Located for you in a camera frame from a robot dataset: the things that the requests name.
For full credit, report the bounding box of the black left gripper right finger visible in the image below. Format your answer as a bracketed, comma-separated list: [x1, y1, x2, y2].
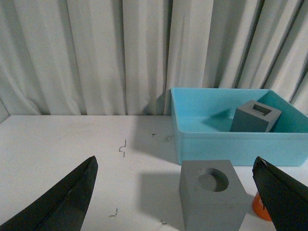
[252, 156, 308, 231]

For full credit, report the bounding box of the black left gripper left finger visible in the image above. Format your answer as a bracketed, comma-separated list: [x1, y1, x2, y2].
[0, 156, 98, 231]

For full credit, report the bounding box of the orange cylinder part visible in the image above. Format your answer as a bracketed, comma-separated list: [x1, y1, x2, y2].
[252, 192, 271, 221]

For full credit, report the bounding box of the gray block with round hole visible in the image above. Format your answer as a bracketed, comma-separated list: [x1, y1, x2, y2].
[179, 160, 250, 231]

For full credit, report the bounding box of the gray block with square hole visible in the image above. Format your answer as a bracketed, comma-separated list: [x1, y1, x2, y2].
[230, 100, 282, 132]

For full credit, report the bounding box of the light blue plastic box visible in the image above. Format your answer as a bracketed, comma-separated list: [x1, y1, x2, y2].
[171, 88, 308, 166]

